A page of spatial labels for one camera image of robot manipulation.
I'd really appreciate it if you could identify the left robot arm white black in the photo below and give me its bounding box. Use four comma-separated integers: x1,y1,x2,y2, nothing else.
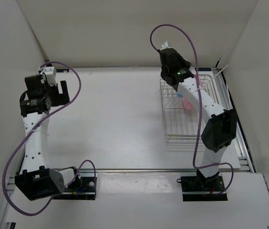
15,73,82,201

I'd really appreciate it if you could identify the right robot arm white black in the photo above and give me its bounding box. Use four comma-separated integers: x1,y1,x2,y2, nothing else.
158,48,237,191

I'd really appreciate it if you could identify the pink plastic plate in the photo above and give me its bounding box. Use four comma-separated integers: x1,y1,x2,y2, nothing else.
182,77,202,110

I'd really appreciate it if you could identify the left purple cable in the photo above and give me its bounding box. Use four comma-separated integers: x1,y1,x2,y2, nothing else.
2,62,96,215

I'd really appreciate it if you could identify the purple cable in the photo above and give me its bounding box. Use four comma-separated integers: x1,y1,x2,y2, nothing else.
150,24,234,195
2,62,96,215

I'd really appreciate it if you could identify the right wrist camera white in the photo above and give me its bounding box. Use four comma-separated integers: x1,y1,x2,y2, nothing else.
160,41,171,51

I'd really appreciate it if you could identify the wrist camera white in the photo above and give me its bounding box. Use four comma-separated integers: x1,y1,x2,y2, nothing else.
38,66,57,87
160,41,171,51

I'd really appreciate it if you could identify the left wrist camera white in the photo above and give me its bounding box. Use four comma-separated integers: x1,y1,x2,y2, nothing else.
38,66,57,87

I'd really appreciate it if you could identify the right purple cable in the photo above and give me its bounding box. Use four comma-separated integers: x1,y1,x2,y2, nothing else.
150,24,234,195

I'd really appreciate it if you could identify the metal wire dish rack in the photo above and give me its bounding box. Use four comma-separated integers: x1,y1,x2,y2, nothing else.
159,74,221,144

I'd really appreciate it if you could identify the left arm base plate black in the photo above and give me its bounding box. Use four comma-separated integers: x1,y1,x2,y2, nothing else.
64,172,97,200

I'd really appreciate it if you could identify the aluminium frame rail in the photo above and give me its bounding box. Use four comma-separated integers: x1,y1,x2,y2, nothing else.
53,168,198,173

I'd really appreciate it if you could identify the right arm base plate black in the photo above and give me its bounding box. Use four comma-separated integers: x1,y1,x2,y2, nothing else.
176,176,228,202

